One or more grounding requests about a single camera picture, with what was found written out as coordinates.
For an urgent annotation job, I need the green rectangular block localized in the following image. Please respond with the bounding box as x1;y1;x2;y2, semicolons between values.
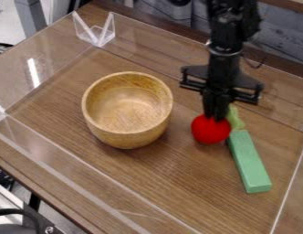
228;130;272;194

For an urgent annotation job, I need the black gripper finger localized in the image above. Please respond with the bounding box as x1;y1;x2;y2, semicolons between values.
201;88;235;122

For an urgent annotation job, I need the round wooden bowl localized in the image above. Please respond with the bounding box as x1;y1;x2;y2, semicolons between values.
80;71;173;149

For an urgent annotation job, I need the clear acrylic tray enclosure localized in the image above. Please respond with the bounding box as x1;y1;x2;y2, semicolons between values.
0;10;303;234

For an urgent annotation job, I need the black metal stand base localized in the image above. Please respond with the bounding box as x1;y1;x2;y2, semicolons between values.
0;195;67;234

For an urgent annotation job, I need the clear acrylic corner bracket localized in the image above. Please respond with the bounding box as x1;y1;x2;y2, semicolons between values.
72;11;116;48

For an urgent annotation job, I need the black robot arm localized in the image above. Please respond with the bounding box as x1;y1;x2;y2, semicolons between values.
180;0;264;122

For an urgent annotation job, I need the red plush fruit green leaf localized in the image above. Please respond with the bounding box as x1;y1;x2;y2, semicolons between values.
191;104;245;144

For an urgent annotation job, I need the grey pillar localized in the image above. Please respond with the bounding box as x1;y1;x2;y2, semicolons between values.
13;0;48;37

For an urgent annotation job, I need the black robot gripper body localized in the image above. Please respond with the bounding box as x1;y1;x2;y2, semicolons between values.
180;53;264;105

